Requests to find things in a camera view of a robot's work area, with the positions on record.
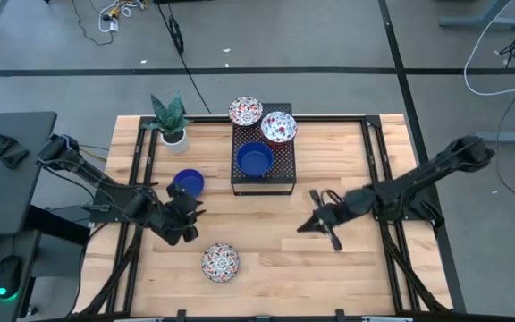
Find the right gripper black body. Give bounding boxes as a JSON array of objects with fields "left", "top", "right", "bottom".
[{"left": 309, "top": 190, "right": 355, "bottom": 252}]

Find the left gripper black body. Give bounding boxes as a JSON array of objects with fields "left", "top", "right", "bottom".
[{"left": 163, "top": 183, "right": 198, "bottom": 243}]

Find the blue mini bowl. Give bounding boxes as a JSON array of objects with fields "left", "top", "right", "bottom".
[
  {"left": 235, "top": 141, "right": 275, "bottom": 178},
  {"left": 172, "top": 167, "right": 206, "bottom": 199}
]

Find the dark-sided floral mini bowl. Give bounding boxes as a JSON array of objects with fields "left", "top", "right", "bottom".
[
  {"left": 227, "top": 95, "right": 264, "bottom": 127},
  {"left": 200, "top": 242, "right": 241, "bottom": 284}
]

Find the black perforated metal rack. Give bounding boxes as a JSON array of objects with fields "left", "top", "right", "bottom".
[{"left": 230, "top": 102, "right": 298, "bottom": 197}]

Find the snake plant in white pot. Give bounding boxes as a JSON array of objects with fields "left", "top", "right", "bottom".
[{"left": 140, "top": 91, "right": 194, "bottom": 156}]

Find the grey side desk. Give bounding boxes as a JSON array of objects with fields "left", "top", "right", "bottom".
[{"left": 0, "top": 230, "right": 42, "bottom": 322}]

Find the black folded cloth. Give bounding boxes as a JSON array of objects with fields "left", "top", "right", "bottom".
[{"left": 0, "top": 133, "right": 30, "bottom": 171}]

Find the black computer mouse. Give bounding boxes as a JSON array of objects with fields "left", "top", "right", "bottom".
[{"left": 0, "top": 254, "right": 23, "bottom": 300}]

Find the grey desk foot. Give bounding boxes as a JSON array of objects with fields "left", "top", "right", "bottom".
[
  {"left": 475, "top": 123, "right": 515, "bottom": 145},
  {"left": 439, "top": 0, "right": 515, "bottom": 29}
]

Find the black metal table frame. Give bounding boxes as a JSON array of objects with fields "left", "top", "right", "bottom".
[{"left": 73, "top": 114, "right": 467, "bottom": 319}]

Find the thick black floor cable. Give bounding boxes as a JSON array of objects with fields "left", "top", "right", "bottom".
[{"left": 155, "top": 0, "right": 214, "bottom": 115}]

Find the white floor cable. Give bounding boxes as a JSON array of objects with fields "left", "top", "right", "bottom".
[{"left": 462, "top": 0, "right": 515, "bottom": 97}]

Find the white power adapter with cables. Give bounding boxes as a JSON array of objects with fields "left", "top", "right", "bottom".
[{"left": 97, "top": 0, "right": 147, "bottom": 34}]

